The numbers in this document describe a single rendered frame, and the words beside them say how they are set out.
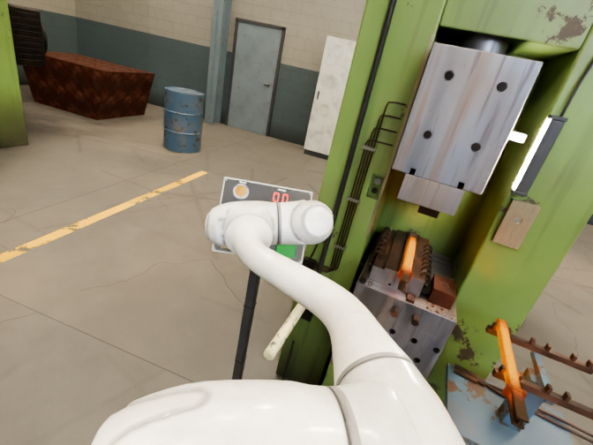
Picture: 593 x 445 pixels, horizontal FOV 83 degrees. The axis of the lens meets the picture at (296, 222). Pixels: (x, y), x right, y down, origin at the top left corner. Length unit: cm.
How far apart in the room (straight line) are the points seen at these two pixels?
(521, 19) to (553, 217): 65
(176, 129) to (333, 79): 290
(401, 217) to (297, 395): 154
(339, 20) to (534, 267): 637
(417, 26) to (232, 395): 126
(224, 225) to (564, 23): 114
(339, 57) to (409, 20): 526
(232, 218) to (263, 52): 705
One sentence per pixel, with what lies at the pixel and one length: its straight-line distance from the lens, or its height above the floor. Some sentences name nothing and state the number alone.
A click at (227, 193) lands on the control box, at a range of 128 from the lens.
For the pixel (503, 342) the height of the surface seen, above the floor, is 98.
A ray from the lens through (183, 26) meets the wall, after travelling 865.
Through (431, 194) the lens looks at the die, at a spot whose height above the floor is 132.
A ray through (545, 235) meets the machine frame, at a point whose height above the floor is 126.
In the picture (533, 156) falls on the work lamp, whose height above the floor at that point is 151.
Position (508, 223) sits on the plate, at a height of 127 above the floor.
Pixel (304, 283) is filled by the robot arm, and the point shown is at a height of 132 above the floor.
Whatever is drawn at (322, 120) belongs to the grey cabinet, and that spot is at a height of 71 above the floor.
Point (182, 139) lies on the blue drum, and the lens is 558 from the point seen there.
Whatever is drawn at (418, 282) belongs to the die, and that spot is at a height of 98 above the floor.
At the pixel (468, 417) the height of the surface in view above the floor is 71.
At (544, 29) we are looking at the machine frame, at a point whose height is 186.
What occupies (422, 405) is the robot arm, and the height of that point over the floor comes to 138.
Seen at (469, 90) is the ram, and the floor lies 166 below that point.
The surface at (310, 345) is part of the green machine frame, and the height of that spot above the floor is 32.
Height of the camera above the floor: 164
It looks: 25 degrees down
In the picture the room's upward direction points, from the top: 13 degrees clockwise
